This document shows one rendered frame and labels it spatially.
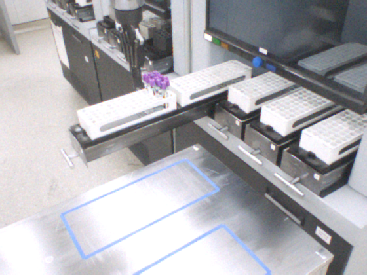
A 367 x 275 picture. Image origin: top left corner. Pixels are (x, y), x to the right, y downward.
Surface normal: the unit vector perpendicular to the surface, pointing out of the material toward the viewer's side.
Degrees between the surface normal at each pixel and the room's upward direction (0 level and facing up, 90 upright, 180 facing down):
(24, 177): 0
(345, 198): 0
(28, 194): 0
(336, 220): 90
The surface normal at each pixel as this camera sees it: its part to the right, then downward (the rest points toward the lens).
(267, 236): -0.04, -0.80
